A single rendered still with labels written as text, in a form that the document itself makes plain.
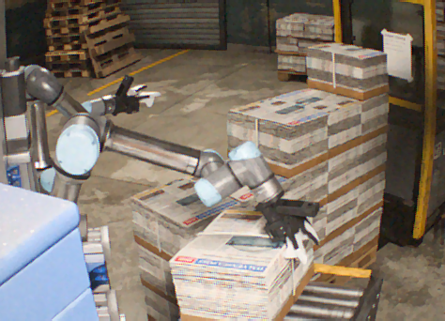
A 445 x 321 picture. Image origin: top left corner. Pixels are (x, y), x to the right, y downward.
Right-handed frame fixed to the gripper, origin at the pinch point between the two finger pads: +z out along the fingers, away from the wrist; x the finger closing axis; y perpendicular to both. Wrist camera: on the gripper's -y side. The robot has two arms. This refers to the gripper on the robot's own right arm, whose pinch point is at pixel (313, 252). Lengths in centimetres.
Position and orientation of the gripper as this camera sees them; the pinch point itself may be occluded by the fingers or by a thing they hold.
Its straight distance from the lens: 165.7
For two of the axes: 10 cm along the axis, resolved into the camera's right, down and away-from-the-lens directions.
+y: -7.3, 4.1, 5.5
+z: 5.4, 8.4, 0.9
